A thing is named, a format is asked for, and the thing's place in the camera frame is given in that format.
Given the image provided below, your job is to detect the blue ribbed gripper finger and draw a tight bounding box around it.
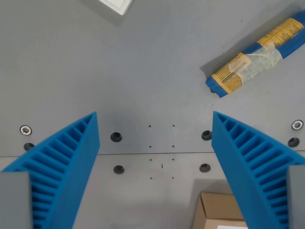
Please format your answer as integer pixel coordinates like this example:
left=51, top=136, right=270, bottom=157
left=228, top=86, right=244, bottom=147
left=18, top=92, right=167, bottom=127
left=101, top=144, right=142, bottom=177
left=0, top=111, right=100, bottom=229
left=211, top=110, right=305, bottom=229

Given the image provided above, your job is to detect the silver hex socket bolt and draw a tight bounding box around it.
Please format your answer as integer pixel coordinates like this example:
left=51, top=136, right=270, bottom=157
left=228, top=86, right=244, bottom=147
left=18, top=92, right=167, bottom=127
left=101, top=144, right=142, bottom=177
left=20, top=125, right=33, bottom=136
left=291, top=120, right=304, bottom=131

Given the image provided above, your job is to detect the white socket on grey base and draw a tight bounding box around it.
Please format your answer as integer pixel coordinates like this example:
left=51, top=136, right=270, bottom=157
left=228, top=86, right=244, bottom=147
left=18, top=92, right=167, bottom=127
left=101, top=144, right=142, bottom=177
left=80, top=0, right=134, bottom=22

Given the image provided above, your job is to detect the brown cardboard box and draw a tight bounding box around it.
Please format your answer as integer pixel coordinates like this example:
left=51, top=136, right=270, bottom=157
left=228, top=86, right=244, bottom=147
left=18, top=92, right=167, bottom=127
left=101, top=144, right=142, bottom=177
left=192, top=192, right=249, bottom=229

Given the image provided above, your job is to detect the blue roll with yellow label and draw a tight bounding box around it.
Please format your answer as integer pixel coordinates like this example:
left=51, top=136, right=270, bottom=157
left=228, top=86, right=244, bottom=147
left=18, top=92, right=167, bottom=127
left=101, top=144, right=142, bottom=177
left=205, top=9, right=305, bottom=99

